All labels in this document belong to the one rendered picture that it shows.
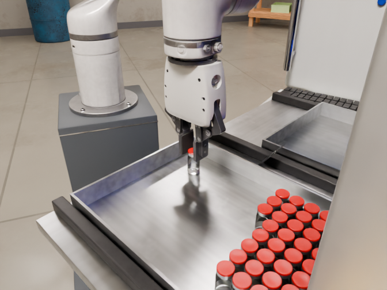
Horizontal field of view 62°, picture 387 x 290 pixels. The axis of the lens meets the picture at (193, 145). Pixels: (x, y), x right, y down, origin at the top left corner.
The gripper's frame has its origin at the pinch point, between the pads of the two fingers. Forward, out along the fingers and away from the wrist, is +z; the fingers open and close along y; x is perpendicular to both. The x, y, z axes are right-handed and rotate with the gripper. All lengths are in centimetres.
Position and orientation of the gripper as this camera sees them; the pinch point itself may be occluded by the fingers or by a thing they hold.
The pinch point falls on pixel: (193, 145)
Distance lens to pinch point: 56.2
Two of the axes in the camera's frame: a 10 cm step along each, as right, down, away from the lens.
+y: -7.3, -3.4, 6.0
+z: 0.1, 8.7, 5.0
